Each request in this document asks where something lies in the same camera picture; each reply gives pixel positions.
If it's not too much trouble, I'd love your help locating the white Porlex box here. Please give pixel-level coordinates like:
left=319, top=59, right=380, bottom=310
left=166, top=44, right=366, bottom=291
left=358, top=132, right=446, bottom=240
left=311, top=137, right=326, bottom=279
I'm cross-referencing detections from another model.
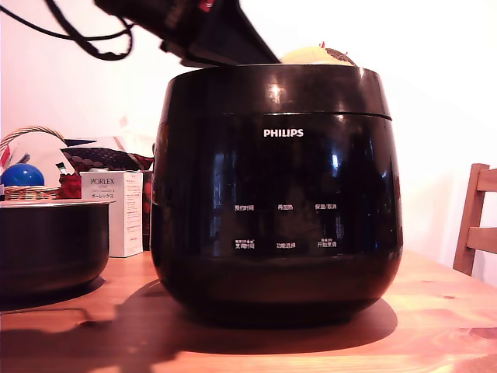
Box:
left=79, top=170, right=144, bottom=259

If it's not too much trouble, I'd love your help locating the dark dotted patterned cloth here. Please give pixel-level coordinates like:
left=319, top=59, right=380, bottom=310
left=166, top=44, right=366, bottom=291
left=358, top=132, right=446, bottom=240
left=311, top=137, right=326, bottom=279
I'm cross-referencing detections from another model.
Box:
left=61, top=138, right=155, bottom=173

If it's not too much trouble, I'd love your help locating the thick black cable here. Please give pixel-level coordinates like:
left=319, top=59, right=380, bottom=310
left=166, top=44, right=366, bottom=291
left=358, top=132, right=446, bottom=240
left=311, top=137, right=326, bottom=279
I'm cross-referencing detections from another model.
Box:
left=43, top=0, right=135, bottom=62

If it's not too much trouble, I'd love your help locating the red patterned box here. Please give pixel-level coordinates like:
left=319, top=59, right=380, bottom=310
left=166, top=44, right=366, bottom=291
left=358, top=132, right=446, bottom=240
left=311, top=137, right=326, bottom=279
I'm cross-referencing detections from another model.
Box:
left=141, top=169, right=155, bottom=252

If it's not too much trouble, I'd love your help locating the wooden chair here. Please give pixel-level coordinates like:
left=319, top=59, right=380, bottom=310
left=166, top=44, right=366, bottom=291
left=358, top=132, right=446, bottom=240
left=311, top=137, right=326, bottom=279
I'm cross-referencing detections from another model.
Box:
left=452, top=162, right=497, bottom=277

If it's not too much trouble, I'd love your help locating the red patterned pouch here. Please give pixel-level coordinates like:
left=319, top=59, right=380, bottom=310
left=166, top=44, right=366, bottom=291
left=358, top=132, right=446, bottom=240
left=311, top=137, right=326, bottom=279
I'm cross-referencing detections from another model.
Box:
left=57, top=173, right=82, bottom=200

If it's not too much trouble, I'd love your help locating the tan straw hat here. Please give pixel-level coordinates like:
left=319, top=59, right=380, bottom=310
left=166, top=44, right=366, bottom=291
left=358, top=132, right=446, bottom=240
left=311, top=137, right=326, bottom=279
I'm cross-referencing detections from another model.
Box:
left=279, top=45, right=337, bottom=65

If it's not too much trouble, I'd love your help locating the blue ball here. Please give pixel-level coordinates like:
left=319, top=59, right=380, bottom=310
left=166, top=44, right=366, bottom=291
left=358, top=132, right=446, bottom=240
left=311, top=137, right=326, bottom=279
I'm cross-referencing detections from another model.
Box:
left=0, top=162, right=46, bottom=188

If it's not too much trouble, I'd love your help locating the thin black cable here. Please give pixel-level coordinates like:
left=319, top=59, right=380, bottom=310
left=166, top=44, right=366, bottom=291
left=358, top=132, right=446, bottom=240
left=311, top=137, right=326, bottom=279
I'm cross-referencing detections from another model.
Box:
left=0, top=4, right=135, bottom=42

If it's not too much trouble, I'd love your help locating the black Philips rice cooker body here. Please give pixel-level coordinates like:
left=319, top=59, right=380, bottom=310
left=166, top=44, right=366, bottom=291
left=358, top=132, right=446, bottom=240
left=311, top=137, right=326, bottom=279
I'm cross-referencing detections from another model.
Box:
left=149, top=111, right=405, bottom=326

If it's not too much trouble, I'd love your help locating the black inner cooking pot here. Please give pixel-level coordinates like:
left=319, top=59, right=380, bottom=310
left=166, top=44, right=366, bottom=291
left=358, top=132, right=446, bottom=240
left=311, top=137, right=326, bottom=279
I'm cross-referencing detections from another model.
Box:
left=0, top=199, right=112, bottom=302

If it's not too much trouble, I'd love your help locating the woven wicker basket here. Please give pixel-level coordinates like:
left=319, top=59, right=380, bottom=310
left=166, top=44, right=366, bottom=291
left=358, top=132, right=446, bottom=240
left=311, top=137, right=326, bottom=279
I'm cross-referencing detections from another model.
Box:
left=0, top=124, right=68, bottom=201

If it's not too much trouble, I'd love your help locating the white paper sheet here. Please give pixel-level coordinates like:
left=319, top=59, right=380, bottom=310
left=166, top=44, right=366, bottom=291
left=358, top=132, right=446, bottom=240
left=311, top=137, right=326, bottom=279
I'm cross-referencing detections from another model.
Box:
left=5, top=130, right=77, bottom=187

